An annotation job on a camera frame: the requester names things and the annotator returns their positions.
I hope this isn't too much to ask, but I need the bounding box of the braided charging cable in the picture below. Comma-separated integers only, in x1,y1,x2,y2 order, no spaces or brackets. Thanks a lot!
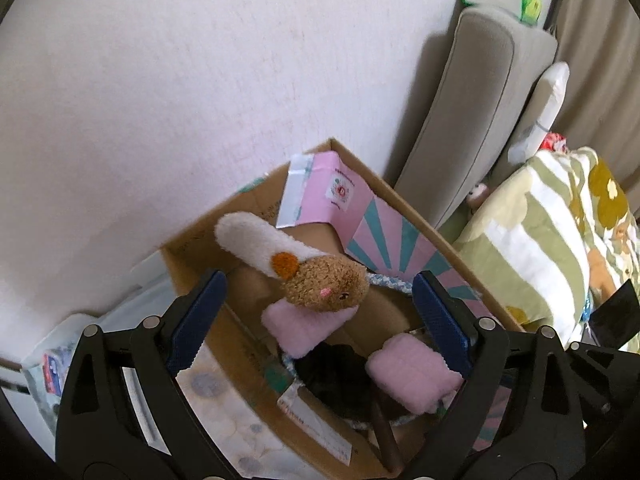
280,270,451,432

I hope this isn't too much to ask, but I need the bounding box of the pink fluffy pad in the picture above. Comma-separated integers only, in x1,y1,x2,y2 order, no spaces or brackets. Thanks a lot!
262,300,361,360
365,334,464,414

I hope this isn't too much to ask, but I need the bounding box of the grey cushion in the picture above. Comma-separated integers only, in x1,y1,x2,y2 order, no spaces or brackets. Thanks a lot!
395,5,559,232

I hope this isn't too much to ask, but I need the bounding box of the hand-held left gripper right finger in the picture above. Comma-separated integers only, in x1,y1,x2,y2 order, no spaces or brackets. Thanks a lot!
400,270,588,480

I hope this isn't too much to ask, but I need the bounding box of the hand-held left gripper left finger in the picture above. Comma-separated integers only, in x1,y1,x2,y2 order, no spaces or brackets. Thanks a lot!
55,269,242,480

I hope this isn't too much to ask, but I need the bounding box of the beige curtain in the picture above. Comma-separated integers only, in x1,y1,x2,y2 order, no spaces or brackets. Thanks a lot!
550,0,640,196

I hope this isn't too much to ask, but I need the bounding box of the striped floral blanket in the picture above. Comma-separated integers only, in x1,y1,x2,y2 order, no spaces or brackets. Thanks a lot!
452,147,640,352

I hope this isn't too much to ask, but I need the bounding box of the red and blue packet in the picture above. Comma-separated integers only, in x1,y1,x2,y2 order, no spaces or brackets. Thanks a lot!
40,352,66,394

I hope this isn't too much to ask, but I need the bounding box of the red printed item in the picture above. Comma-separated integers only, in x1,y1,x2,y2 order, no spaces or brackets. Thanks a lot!
540,132,569,154

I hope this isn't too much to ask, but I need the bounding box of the hamster plush toy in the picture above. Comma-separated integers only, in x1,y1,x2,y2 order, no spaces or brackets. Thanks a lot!
214,211,371,315

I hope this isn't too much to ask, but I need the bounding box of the black scrunchie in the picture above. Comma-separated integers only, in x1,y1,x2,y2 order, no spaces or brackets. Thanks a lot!
300,342,396,422

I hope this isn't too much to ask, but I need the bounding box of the white pillow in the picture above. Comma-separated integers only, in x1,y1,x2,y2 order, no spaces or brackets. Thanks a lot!
507,62,571,164

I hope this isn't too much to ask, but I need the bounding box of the brown stick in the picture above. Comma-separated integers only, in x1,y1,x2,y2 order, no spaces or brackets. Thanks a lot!
370,395,404,476

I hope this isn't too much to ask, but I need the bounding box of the pink printed cardboard box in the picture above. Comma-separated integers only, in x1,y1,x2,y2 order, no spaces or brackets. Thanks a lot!
160,137,527,477

